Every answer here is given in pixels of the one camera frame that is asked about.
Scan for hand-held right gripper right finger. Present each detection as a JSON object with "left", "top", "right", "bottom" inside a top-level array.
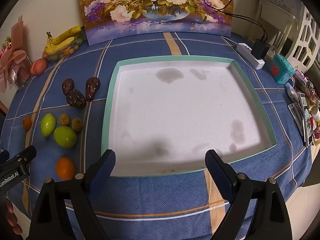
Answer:
[{"left": 204, "top": 149, "right": 293, "bottom": 240}]

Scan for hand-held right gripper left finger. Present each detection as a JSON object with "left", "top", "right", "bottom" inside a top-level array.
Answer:
[{"left": 29, "top": 149, "right": 117, "bottom": 240}]

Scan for green jujube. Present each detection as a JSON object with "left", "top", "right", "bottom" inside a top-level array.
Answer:
[
  {"left": 41, "top": 113, "right": 57, "bottom": 137},
  {"left": 54, "top": 126, "right": 77, "bottom": 148}
]

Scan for white tray with teal rim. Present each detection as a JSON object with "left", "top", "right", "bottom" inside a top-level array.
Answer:
[{"left": 101, "top": 56, "right": 277, "bottom": 178}]

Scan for large dark wrinkled date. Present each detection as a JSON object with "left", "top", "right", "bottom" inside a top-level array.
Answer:
[{"left": 66, "top": 89, "right": 87, "bottom": 110}]

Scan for small reddish brown date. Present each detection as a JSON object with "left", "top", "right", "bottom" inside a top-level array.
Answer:
[{"left": 62, "top": 78, "right": 75, "bottom": 96}]

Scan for elongated brown wrinkled date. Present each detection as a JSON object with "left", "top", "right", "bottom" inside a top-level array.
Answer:
[{"left": 85, "top": 77, "right": 101, "bottom": 102}]

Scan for person's left hand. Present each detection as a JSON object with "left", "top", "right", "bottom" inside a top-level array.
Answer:
[{"left": 5, "top": 199, "right": 23, "bottom": 235}]

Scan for blue plaid tablecloth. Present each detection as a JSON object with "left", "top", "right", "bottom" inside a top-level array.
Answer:
[{"left": 1, "top": 31, "right": 317, "bottom": 240}]

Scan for red peach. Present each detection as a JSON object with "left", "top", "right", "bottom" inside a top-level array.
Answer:
[{"left": 30, "top": 58, "right": 48, "bottom": 75}]

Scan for pink bow gift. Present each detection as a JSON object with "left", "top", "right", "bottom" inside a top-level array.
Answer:
[{"left": 0, "top": 15, "right": 33, "bottom": 93}]

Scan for white thermometer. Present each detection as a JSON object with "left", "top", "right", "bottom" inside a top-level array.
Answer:
[{"left": 285, "top": 82, "right": 300, "bottom": 103}]

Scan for bunch of bananas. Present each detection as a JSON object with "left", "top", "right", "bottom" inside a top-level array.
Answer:
[{"left": 42, "top": 36, "right": 85, "bottom": 61}]

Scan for yellow banana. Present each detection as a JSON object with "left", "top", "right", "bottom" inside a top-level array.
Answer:
[
  {"left": 51, "top": 26, "right": 85, "bottom": 45},
  {"left": 44, "top": 32, "right": 75, "bottom": 55}
]

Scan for teal toy box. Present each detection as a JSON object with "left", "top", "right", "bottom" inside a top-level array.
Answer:
[{"left": 265, "top": 54, "right": 295, "bottom": 83}]

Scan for white power strip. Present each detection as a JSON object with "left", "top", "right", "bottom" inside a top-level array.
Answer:
[{"left": 236, "top": 43, "right": 265, "bottom": 70}]

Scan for black power adapter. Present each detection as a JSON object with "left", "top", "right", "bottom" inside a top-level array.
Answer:
[{"left": 251, "top": 39, "right": 272, "bottom": 60}]

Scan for white lattice panel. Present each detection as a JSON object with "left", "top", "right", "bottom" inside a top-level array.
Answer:
[{"left": 287, "top": 2, "right": 320, "bottom": 67}]

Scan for flower painting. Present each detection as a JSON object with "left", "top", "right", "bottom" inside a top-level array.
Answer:
[{"left": 76, "top": 0, "right": 235, "bottom": 46}]

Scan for white chair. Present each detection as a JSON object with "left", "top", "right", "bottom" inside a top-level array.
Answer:
[{"left": 249, "top": 0, "right": 298, "bottom": 55}]

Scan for leopard print hair tie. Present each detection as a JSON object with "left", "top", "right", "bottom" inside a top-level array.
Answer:
[{"left": 302, "top": 79, "right": 316, "bottom": 93}]

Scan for black cable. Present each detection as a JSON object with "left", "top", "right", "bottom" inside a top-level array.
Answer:
[
  {"left": 204, "top": 0, "right": 268, "bottom": 43},
  {"left": 204, "top": 0, "right": 265, "bottom": 43}
]

